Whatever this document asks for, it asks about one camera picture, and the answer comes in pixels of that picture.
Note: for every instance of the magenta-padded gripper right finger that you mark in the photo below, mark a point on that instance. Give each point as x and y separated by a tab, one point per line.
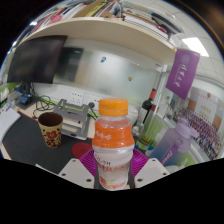
151	171

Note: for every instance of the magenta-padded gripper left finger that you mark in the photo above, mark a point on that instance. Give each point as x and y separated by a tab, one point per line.
75	173

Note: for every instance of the orange-capped drink bottle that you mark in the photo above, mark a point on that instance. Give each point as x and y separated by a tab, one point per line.
113	140

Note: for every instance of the purple translucent water jug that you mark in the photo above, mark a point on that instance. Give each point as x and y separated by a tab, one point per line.
173	143

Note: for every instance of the flat round red coaster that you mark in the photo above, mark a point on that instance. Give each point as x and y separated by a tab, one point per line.
80	150

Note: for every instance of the tall green drinking glass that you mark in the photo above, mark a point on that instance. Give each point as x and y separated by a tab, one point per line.
150	131

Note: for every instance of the flower-patterned paper cup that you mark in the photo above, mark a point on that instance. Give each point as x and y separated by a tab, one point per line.
51	133

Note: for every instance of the white ceramic teapot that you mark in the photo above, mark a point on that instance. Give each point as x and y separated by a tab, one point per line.
133	116

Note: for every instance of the large black desk mat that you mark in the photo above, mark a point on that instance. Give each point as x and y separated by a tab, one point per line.
23	140

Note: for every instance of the dark wine bottle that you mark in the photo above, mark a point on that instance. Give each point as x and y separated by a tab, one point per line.
146	106

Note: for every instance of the group photo poster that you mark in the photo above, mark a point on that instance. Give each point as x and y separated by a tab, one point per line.
206	126

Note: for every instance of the white notebook paper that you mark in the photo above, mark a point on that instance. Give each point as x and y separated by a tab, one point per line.
6	121

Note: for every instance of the small blue device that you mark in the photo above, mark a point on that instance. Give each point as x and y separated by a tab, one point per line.
25	99

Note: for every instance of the purple pennant flag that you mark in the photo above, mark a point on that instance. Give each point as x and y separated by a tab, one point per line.
181	71

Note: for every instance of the black computer monitor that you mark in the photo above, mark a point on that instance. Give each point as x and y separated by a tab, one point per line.
36	60

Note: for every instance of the ceiling lights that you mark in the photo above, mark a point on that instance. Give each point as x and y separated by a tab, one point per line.
195	46

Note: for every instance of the white wall socket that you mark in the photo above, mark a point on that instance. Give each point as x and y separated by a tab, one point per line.
76	97
93	101

